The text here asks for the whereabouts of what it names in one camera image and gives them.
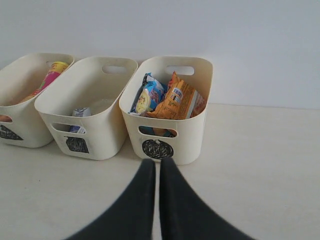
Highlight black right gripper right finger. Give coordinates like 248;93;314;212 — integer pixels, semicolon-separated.
159;158;253;240

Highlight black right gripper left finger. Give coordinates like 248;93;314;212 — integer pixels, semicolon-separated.
68;159;156;240

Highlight orange noodle packet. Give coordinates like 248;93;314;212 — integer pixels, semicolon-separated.
146;72;207;120

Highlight white blue milk carton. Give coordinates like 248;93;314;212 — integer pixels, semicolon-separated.
68;107;92;134

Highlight blue noodle packet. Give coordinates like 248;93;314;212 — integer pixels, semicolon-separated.
129;72;169;137

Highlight pink Lays chips can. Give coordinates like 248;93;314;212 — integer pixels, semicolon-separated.
20;61;69;103

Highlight right cream plastic bin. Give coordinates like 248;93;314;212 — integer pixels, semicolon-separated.
119;56;213;165

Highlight cream plastic bin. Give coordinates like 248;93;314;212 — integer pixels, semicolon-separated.
0;52;75;148
119;56;213;165
34;56;138;161

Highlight middle cream plastic bin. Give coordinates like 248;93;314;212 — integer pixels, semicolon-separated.
34;56;138;161

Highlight left cream plastic bin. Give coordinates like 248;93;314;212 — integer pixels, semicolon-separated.
0;52;75;148

